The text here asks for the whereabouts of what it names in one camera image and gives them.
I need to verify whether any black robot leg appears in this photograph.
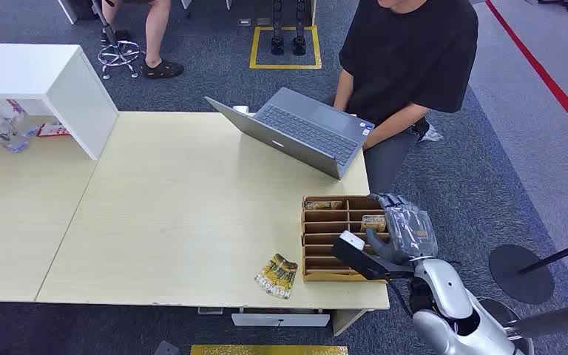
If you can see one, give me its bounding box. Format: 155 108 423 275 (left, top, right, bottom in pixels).
292 0 308 55
270 0 285 55

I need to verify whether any black sandal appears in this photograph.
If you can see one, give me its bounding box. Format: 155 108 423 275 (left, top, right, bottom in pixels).
101 29 131 43
141 58 186 81

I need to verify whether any white drawer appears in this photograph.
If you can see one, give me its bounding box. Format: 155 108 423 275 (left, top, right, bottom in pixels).
231 313 331 328

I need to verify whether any cardboard slotted organizer box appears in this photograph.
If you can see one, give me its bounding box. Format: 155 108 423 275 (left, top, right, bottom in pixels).
301 195 400 284

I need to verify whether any chrome stool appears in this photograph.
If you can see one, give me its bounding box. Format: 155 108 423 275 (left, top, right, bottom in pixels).
91 0 146 81

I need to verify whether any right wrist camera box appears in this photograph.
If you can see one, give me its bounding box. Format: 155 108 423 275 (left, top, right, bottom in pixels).
331 231 415 283

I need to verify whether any black round-base stand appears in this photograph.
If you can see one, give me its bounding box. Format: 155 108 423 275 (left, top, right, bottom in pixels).
488 234 568 305

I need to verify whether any yellow hotel card sleeve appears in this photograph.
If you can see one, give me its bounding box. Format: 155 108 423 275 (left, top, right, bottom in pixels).
254 253 299 300

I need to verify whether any person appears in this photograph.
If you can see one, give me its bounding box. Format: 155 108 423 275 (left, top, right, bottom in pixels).
100 0 186 81
333 0 479 195

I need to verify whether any red white packet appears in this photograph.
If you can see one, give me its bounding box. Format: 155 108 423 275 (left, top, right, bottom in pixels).
36 122 72 138

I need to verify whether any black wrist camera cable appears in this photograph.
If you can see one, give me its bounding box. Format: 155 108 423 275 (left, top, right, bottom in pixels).
387 279 415 317

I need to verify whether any grey pole stand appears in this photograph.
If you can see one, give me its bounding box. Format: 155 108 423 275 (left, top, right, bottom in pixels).
477 297 568 355

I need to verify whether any red floor tape line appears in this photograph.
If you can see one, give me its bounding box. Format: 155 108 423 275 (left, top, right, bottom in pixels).
484 0 568 150

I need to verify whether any yellow hotel key card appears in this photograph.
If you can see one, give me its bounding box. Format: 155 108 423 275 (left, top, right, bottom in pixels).
360 215 387 234
305 200 344 211

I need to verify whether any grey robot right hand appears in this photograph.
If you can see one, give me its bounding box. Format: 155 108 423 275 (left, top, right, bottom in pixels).
366 192 439 266

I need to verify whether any white shoe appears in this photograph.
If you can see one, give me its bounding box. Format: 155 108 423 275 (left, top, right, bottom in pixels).
417 122 444 144

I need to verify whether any white desk leg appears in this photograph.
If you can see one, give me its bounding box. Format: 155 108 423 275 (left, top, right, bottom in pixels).
331 309 369 337

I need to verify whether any yellow floor tape square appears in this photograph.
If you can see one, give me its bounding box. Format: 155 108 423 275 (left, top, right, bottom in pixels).
248 25 322 70

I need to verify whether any white desk shelf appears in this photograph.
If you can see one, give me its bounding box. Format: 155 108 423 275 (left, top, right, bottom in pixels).
0 43 120 161

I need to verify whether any white cabinet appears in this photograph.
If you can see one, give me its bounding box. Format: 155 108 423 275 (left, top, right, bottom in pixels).
57 0 80 24

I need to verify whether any grey laptop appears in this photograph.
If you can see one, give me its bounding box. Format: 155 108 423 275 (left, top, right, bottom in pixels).
204 87 376 181

